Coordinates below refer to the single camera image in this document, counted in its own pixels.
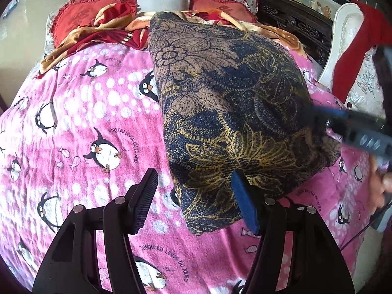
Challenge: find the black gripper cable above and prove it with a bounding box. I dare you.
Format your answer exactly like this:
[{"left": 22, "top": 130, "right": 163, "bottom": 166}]
[{"left": 339, "top": 216, "right": 379, "bottom": 252}]

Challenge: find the dark wooden headboard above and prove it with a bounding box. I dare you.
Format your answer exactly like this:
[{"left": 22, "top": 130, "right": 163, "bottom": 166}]
[{"left": 257, "top": 0, "right": 333, "bottom": 67}]

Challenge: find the red heart pillow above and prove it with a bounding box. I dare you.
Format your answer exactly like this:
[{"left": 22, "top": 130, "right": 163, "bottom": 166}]
[
  {"left": 189, "top": 0, "right": 257, "bottom": 23},
  {"left": 49, "top": 0, "right": 137, "bottom": 48}
]

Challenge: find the white pillow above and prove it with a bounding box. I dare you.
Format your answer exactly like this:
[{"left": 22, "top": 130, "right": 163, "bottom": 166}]
[{"left": 136, "top": 0, "right": 190, "bottom": 12}]

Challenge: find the pink penguin blanket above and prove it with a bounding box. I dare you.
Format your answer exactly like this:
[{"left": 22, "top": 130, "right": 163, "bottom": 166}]
[{"left": 0, "top": 40, "right": 373, "bottom": 294}]

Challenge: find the red cloth on chair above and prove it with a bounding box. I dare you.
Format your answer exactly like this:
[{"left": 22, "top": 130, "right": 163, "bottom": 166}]
[{"left": 332, "top": 1, "right": 391, "bottom": 103}]

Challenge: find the right hand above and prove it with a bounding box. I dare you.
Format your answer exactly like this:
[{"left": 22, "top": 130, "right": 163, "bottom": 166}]
[{"left": 369, "top": 156, "right": 391, "bottom": 215}]

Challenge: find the dark blue gold patterned garment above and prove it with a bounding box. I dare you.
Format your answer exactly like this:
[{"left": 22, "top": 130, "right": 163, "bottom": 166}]
[{"left": 148, "top": 12, "right": 340, "bottom": 235}]

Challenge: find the red and gold blanket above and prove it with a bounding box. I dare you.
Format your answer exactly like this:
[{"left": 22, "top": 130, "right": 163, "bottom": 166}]
[{"left": 36, "top": 3, "right": 308, "bottom": 79}]

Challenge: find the white ornate chair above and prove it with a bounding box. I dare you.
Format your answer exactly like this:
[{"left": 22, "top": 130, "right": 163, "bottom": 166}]
[{"left": 318, "top": 1, "right": 391, "bottom": 118}]

